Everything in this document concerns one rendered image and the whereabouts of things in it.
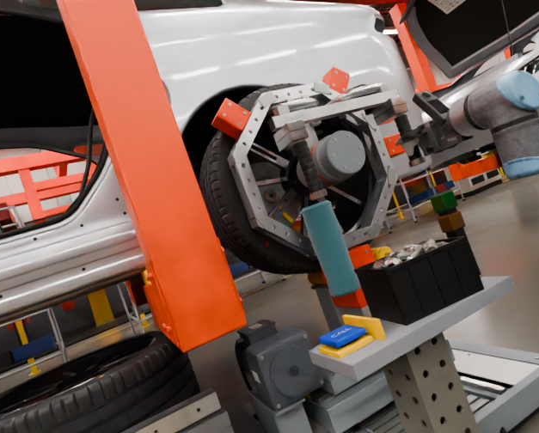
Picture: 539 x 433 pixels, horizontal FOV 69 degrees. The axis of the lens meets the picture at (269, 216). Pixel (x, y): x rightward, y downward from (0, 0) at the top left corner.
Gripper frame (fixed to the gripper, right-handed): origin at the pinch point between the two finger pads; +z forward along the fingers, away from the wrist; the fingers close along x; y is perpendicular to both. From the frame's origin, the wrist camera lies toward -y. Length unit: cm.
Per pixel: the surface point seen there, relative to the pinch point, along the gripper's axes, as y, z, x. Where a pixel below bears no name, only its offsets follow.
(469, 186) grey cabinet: 64, 511, 626
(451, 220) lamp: 23.5, -19.7, -14.1
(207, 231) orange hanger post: 7, 4, -62
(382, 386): 69, 20, -22
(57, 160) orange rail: -219, 624, -111
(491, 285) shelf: 38.1, -25.8, -16.6
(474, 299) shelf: 39, -26, -23
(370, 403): 71, 20, -28
